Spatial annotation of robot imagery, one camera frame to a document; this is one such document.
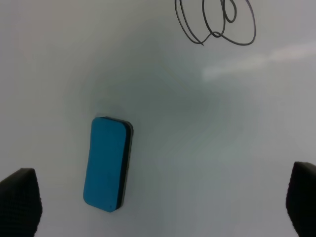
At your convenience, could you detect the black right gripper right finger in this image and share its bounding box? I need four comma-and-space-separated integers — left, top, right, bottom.
286, 161, 316, 237

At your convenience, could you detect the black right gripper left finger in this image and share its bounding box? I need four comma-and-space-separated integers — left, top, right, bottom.
0, 168, 42, 237

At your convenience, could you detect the blue whiteboard eraser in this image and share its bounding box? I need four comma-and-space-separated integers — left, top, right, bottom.
83, 117, 134, 213

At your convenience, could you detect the white framed whiteboard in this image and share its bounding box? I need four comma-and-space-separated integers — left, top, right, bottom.
0, 0, 316, 237

